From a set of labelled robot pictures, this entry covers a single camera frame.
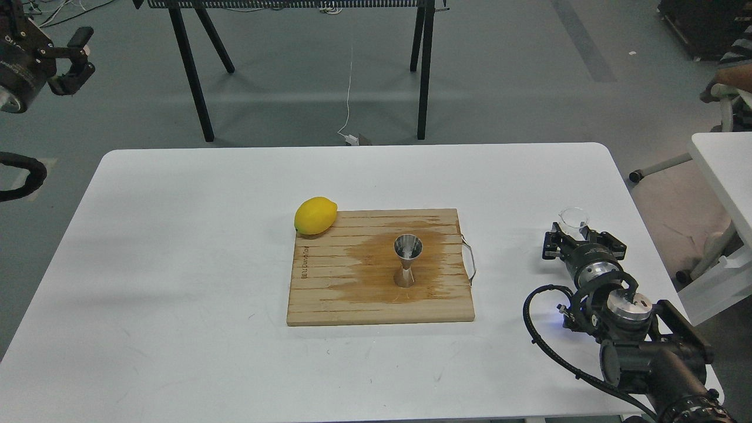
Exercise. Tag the wooden cutting board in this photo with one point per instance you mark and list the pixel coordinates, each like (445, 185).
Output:
(344, 276)

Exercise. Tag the black metal frame table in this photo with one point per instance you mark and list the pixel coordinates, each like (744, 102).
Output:
(293, 34)

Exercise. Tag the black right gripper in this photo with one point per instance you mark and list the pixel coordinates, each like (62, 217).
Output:
(585, 259)

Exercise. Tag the yellow lemon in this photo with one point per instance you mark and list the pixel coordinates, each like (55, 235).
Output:
(315, 215)

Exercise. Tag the clear glass measuring cup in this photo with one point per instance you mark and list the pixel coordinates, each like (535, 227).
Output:
(572, 220)

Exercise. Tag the black box on floor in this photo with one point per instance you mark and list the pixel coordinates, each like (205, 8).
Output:
(707, 29)

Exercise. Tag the steel double jigger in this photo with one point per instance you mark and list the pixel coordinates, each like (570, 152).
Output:
(407, 247)

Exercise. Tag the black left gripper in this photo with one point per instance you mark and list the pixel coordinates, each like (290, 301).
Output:
(23, 74)

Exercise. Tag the person in striped shirt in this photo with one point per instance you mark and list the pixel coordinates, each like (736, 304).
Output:
(734, 69)

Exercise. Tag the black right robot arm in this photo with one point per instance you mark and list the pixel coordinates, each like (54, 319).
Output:
(650, 355)

